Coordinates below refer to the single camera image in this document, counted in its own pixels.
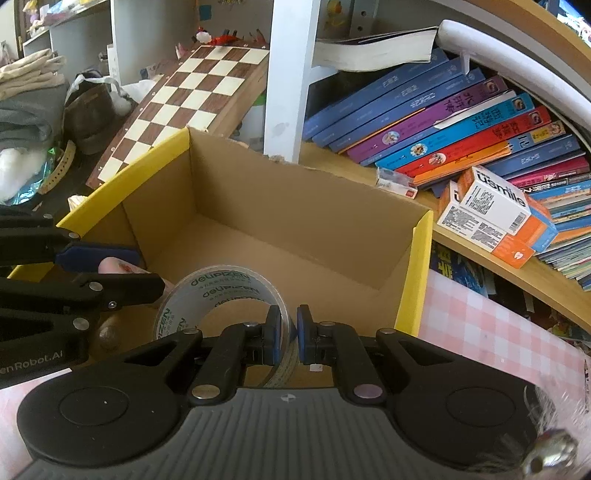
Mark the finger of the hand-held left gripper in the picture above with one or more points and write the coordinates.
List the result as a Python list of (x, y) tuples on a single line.
[(92, 257), (115, 288)]

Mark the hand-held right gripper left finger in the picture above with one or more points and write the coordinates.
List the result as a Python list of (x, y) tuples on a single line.
[(273, 334)]

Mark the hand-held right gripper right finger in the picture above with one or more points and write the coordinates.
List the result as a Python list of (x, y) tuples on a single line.
[(303, 334)]

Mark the small pink object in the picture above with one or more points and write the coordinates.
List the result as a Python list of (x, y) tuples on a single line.
[(115, 265)]

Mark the clear tape roll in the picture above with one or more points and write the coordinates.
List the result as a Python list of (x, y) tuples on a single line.
[(217, 295)]

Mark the yellow cardboard box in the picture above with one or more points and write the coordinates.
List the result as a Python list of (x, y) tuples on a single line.
[(295, 240)]

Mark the shiny plastic wrap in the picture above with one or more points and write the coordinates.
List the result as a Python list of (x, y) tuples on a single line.
[(21, 173)]

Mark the brown bag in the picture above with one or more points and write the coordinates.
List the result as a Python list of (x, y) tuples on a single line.
[(94, 110)]

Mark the grey folded cloth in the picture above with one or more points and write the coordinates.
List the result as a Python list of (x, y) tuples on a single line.
[(27, 115)]

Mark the stack of dark magazines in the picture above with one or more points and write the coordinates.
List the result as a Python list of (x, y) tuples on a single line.
[(457, 270)]

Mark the pink checked table mat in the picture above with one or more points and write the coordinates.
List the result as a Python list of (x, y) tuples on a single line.
[(475, 323)]

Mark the small red white box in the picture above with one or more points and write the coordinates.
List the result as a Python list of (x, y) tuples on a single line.
[(395, 182)]

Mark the wooden chessboard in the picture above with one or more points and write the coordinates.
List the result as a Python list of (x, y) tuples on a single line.
[(184, 101)]

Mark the beige folded cloth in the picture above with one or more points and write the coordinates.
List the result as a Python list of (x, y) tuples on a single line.
[(27, 67)]

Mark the white orange blue toothpaste box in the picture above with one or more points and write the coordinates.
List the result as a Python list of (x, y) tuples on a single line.
[(498, 198)]

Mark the row of colourful books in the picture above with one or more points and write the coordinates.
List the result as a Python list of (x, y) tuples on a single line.
[(438, 134)]

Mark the small red white figure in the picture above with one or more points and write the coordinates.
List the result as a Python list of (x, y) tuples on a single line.
[(212, 38)]

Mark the wooden bookshelf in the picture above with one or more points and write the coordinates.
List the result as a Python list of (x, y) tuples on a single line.
[(288, 69)]

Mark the thick white paperback book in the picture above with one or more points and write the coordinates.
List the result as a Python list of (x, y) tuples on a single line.
[(369, 48)]

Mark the white rolled tube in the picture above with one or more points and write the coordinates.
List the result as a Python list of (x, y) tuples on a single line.
[(521, 69)]

